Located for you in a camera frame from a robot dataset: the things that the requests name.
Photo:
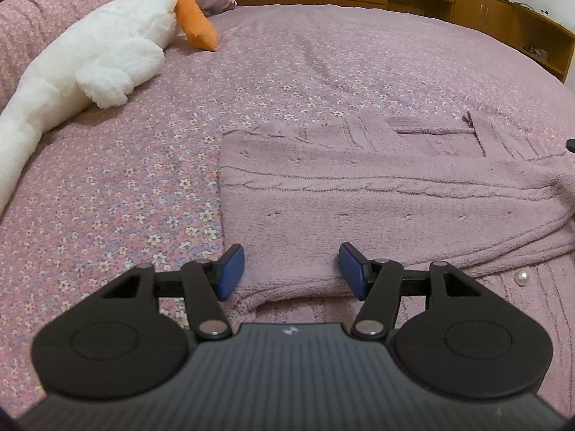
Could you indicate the small shelf trinkets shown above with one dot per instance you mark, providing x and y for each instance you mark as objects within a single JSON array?
[{"x": 535, "y": 51}]

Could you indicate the pink floral bedsheet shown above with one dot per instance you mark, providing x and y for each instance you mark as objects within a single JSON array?
[{"x": 134, "y": 188}]

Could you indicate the pink knit cardigan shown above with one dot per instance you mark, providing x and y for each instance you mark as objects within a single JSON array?
[{"x": 359, "y": 202}]

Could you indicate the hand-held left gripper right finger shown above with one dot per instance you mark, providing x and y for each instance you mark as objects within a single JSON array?
[{"x": 352, "y": 274}]

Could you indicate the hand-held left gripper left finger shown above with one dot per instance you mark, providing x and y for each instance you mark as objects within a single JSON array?
[{"x": 231, "y": 274}]

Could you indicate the white goose plush toy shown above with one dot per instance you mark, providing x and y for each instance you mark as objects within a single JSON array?
[{"x": 103, "y": 49}]

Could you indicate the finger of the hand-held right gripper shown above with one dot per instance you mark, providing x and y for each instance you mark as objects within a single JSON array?
[{"x": 571, "y": 144}]

